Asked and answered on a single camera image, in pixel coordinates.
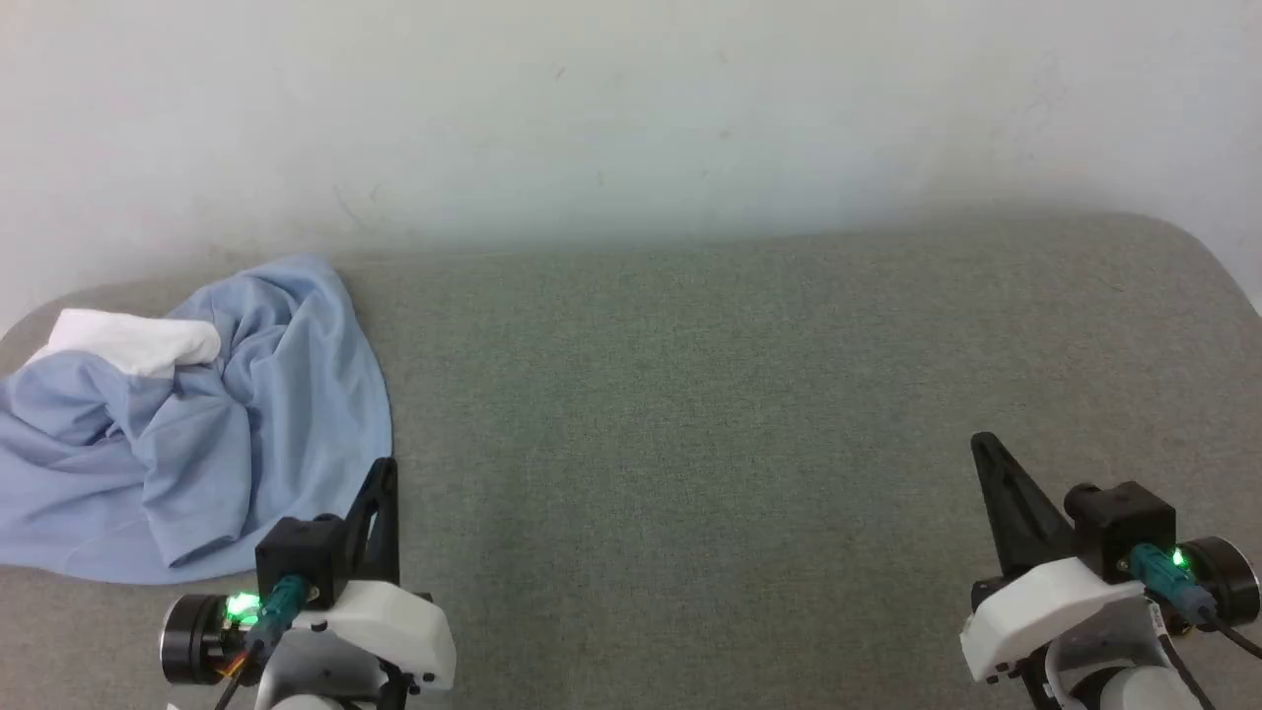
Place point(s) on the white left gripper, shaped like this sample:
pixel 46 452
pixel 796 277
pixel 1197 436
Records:
pixel 394 621

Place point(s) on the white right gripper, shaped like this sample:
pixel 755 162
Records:
pixel 1035 606

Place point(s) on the light blue shirt white sleeve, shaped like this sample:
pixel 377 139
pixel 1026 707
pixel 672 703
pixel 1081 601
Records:
pixel 266 394

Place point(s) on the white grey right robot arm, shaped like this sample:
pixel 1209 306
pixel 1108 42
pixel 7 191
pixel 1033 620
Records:
pixel 1227 582

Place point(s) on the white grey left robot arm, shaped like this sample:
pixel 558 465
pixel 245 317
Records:
pixel 197 636

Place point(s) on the grey fabric sofa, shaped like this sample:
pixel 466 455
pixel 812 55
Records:
pixel 690 414

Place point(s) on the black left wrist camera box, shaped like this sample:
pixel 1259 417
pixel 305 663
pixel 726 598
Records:
pixel 301 552

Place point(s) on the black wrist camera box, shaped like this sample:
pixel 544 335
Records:
pixel 1124 523
pixel 301 552

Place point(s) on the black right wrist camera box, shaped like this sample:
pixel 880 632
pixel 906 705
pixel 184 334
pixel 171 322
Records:
pixel 1124 523

